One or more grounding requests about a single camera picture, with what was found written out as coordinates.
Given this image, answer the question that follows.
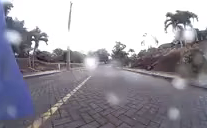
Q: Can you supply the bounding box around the row of trees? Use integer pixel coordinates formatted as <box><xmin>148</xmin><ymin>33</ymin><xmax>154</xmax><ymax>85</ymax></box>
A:
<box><xmin>35</xmin><ymin>41</ymin><xmax>139</xmax><ymax>66</ymax></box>

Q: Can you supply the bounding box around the tall grey pole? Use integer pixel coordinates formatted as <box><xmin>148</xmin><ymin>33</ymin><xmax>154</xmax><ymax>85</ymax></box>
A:
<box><xmin>65</xmin><ymin>1</ymin><xmax>74</xmax><ymax>71</ymax></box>

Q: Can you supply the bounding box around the grey brick paved road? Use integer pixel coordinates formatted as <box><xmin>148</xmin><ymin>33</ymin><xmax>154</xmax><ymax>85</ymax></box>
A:
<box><xmin>0</xmin><ymin>64</ymin><xmax>207</xmax><ymax>128</ymax></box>

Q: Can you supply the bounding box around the pale kerb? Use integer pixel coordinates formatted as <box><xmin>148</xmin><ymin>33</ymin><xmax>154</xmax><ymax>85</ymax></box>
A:
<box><xmin>22</xmin><ymin>67</ymin><xmax>87</xmax><ymax>80</ymax></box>
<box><xmin>122</xmin><ymin>67</ymin><xmax>207</xmax><ymax>91</ymax></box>

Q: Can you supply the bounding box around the brown earth embankment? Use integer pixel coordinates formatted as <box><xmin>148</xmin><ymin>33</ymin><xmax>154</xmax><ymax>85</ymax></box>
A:
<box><xmin>130</xmin><ymin>39</ymin><xmax>207</xmax><ymax>76</ymax></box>

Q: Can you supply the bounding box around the yellow painted line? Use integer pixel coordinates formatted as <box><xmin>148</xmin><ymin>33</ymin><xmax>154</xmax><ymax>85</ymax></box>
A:
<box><xmin>26</xmin><ymin>74</ymin><xmax>93</xmax><ymax>128</ymax></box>

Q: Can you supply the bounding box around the earth verge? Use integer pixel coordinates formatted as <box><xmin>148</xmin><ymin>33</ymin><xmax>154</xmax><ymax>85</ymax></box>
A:
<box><xmin>15</xmin><ymin>57</ymin><xmax>86</xmax><ymax>75</ymax></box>

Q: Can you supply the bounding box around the tall palm tree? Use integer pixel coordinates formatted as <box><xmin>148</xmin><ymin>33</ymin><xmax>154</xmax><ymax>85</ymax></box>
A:
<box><xmin>163</xmin><ymin>9</ymin><xmax>199</xmax><ymax>48</ymax></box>

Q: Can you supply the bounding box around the group of dark trees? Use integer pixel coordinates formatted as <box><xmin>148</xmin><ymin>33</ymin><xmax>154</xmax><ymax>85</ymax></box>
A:
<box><xmin>3</xmin><ymin>1</ymin><xmax>34</xmax><ymax>58</ymax></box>

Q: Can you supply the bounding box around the building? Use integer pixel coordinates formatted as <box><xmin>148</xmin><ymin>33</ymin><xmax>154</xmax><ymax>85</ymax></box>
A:
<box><xmin>194</xmin><ymin>29</ymin><xmax>207</xmax><ymax>42</ymax></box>

